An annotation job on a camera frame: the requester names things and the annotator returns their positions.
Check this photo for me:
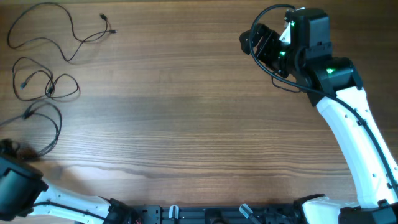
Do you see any black USB cable bundle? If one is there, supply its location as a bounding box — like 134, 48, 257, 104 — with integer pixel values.
0, 100, 63, 158

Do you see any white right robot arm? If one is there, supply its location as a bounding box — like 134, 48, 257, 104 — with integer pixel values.
239, 5, 397, 223

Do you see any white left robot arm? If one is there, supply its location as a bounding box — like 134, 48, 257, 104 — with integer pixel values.
1, 139, 142, 224

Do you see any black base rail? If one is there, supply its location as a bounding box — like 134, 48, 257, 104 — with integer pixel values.
124, 203, 352, 224

